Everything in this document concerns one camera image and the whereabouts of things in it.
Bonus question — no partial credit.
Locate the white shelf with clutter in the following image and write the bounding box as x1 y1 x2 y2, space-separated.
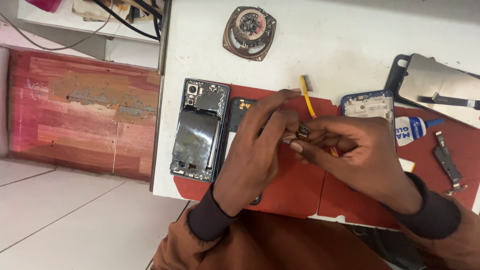
16 0 166 44

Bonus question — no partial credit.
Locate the pink object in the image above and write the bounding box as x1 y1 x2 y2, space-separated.
24 0 63 14

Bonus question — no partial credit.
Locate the black flex cable strip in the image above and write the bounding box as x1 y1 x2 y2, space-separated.
433 131 469 196

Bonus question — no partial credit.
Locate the blue phone frame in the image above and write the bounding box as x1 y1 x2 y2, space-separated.
340 89 397 151

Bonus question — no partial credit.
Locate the yellow toothbrush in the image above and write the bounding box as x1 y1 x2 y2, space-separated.
299 74 339 157

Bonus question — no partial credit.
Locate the person's right hand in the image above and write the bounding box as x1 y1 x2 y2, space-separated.
290 115 423 215

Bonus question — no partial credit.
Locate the red work mat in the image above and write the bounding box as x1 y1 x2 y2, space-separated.
173 83 339 219
317 105 480 230

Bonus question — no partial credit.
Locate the black phone back cover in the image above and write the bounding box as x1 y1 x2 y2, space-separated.
217 97 280 206

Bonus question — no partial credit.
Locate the white and blue glue tube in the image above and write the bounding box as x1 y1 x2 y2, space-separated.
394 116 445 147

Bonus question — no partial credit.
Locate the person's left hand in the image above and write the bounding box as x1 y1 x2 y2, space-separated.
212 89 302 217

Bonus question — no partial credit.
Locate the black phone case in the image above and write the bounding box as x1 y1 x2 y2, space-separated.
383 54 414 109

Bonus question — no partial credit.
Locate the opened dark blue phone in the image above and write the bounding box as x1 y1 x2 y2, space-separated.
170 78 231 183

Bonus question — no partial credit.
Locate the person's brown clothing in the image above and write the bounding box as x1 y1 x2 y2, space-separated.
149 204 480 270

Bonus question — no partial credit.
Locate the pile of small screws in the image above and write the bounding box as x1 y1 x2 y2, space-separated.
238 10 267 37

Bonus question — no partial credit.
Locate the rusty old speaker magnet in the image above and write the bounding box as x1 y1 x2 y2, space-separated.
222 5 277 62

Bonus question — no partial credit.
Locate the grey cable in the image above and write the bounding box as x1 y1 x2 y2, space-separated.
0 0 115 52

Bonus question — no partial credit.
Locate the black cable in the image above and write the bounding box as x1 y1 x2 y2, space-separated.
92 0 163 42

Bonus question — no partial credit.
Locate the phone display panel with flex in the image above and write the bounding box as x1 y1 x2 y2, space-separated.
397 53 480 130

